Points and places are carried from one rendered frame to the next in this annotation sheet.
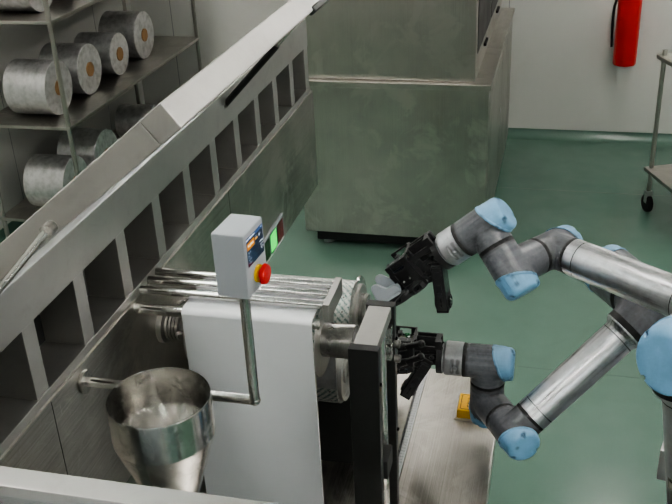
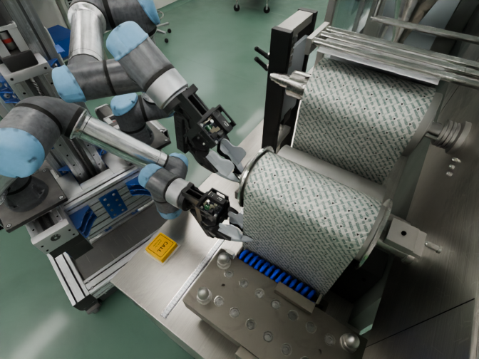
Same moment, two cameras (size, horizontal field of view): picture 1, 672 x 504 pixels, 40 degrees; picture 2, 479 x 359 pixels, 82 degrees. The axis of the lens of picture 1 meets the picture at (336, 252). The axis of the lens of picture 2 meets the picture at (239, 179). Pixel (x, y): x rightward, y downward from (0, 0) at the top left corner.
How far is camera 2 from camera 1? 2.14 m
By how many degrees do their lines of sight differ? 100
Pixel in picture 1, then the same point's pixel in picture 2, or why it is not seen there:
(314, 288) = (328, 51)
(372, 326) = (296, 18)
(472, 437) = (180, 224)
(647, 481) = not seen: outside the picture
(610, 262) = (90, 34)
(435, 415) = (189, 254)
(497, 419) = (180, 170)
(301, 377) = not seen: hidden behind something
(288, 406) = not seen: hidden behind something
